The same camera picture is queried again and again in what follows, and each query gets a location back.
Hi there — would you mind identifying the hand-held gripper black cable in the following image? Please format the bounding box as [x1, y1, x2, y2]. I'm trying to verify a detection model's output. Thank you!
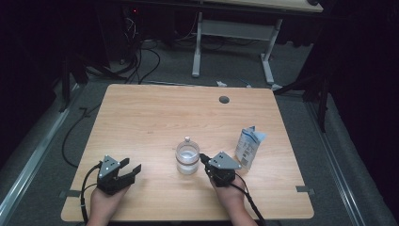
[79, 161, 104, 224]
[230, 172, 267, 226]

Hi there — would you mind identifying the bundle of black floor cables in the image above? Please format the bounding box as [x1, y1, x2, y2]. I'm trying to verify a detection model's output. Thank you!
[84, 15, 162, 85]

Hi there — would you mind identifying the black computer with red light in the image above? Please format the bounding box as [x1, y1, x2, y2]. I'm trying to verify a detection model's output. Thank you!
[103, 6, 142, 64]

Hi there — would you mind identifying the person's right hand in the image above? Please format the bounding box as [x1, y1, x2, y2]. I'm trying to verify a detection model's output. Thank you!
[210, 180, 247, 212]

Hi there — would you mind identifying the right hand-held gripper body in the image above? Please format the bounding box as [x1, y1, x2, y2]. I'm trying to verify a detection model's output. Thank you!
[204, 151, 243, 188]

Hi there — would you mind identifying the black tripod stand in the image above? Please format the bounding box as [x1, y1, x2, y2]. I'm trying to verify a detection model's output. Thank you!
[272, 72, 331, 133]

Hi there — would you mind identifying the person's left hand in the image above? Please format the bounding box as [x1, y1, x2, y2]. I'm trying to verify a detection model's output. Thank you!
[88, 186, 130, 218]

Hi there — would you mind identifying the metal floor rail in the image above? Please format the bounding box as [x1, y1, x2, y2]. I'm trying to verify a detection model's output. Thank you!
[305, 100, 366, 226]
[0, 83, 83, 218]

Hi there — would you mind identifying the black metal stand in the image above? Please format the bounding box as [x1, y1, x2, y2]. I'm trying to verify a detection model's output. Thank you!
[58, 53, 89, 113]

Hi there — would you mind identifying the blue white pouch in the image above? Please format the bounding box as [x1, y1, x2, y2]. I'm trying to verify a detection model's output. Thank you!
[234, 125, 268, 170]

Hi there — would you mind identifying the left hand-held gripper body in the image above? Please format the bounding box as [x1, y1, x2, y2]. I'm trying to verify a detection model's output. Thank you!
[96, 154, 136, 196]

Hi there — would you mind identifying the white-framed desk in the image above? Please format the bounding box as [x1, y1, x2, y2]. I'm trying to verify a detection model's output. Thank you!
[191, 0, 324, 87]

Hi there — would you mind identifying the left hand-held gripper black cable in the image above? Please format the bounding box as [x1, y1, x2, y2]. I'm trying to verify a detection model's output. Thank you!
[79, 161, 104, 224]

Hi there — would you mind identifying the thin black floor cable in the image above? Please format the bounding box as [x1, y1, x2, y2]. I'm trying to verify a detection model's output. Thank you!
[61, 103, 103, 169]

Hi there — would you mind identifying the clear glass jar with lid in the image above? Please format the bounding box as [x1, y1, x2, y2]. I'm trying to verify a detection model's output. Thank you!
[174, 136, 201, 175]

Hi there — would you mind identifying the right hand-held gripper black cable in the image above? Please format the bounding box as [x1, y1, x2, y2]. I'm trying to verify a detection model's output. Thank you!
[230, 172, 267, 226]

